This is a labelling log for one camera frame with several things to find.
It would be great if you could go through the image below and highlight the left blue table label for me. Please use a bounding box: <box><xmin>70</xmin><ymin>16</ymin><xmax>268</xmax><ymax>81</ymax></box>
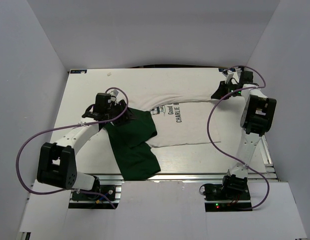
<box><xmin>70</xmin><ymin>69</ymin><xmax>87</xmax><ymax>74</ymax></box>

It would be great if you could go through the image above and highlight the white green raglan t-shirt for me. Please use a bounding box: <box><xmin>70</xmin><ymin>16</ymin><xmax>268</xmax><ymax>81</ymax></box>
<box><xmin>104</xmin><ymin>102</ymin><xmax>213</xmax><ymax>181</ymax></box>

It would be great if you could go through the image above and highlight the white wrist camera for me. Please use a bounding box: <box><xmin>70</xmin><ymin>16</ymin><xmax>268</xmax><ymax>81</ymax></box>
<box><xmin>222</xmin><ymin>70</ymin><xmax>234</xmax><ymax>84</ymax></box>
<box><xmin>109</xmin><ymin>88</ymin><xmax>119</xmax><ymax>98</ymax></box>

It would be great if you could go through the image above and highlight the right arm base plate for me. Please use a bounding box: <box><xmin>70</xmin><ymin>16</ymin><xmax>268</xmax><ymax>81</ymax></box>
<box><xmin>199</xmin><ymin>183</ymin><xmax>252</xmax><ymax>213</ymax></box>

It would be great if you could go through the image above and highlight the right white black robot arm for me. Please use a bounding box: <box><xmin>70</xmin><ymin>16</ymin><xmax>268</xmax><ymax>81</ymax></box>
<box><xmin>211</xmin><ymin>69</ymin><xmax>277</xmax><ymax>200</ymax></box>

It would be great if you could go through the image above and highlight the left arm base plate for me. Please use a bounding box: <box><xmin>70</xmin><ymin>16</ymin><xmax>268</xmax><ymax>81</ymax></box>
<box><xmin>68</xmin><ymin>184</ymin><xmax>121</xmax><ymax>210</ymax></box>

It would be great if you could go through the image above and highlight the blue table label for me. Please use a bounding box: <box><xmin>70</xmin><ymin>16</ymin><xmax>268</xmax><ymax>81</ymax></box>
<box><xmin>70</xmin><ymin>69</ymin><xmax>87</xmax><ymax>74</ymax></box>
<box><xmin>218</xmin><ymin>68</ymin><xmax>228</xmax><ymax>73</ymax></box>

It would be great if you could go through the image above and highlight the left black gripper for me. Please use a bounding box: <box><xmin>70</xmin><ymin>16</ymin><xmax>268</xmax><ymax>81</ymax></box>
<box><xmin>105</xmin><ymin>99</ymin><xmax>137</xmax><ymax>127</ymax></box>

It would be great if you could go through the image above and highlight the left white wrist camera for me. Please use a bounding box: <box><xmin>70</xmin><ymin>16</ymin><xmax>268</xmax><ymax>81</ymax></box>
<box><xmin>109</xmin><ymin>88</ymin><xmax>119</xmax><ymax>98</ymax></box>

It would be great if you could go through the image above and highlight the right blue table label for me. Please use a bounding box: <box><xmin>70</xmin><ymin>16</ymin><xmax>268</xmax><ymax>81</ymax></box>
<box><xmin>218</xmin><ymin>68</ymin><xmax>228</xmax><ymax>73</ymax></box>

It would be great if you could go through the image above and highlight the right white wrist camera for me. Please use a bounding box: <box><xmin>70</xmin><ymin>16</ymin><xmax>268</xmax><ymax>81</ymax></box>
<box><xmin>222</xmin><ymin>70</ymin><xmax>234</xmax><ymax>84</ymax></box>

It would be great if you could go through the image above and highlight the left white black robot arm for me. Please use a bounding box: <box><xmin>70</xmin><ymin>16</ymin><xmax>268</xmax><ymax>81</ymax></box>
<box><xmin>37</xmin><ymin>87</ymin><xmax>133</xmax><ymax>200</ymax></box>

